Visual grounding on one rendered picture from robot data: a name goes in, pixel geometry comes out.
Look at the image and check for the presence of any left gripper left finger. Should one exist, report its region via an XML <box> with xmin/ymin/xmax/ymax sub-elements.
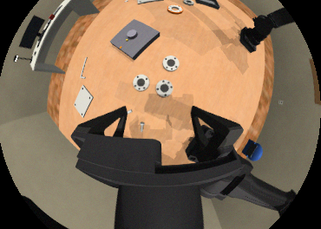
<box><xmin>75</xmin><ymin>106</ymin><xmax>128</xmax><ymax>137</ymax></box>

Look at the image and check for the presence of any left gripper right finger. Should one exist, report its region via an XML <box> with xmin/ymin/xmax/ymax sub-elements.
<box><xmin>191</xmin><ymin>106</ymin><xmax>244</xmax><ymax>162</ymax></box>

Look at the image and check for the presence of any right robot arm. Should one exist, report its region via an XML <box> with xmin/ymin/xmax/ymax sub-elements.
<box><xmin>243</xmin><ymin>7</ymin><xmax>295</xmax><ymax>52</ymax></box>

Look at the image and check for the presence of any white rectangular plate with four holes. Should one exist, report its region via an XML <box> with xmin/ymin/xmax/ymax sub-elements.
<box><xmin>74</xmin><ymin>85</ymin><xmax>94</xmax><ymax>118</ymax></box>

